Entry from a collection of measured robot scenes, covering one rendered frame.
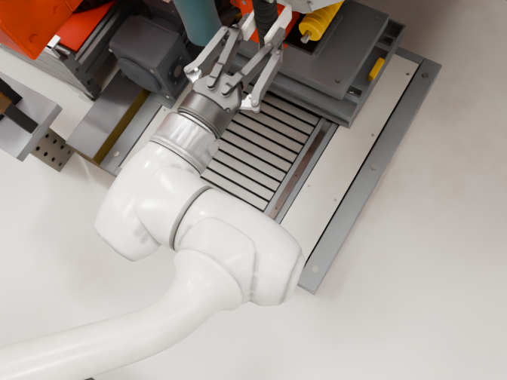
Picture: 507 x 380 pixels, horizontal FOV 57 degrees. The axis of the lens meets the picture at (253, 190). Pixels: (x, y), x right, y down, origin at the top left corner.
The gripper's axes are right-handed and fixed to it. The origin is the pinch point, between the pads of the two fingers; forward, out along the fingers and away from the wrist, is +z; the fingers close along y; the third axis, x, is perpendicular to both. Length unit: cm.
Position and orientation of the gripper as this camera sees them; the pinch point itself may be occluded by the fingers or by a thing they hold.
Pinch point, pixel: (267, 22)
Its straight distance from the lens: 77.9
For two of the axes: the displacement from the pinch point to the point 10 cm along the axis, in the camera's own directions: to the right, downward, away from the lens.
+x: -1.2, -3.0, -9.5
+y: 8.5, 4.7, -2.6
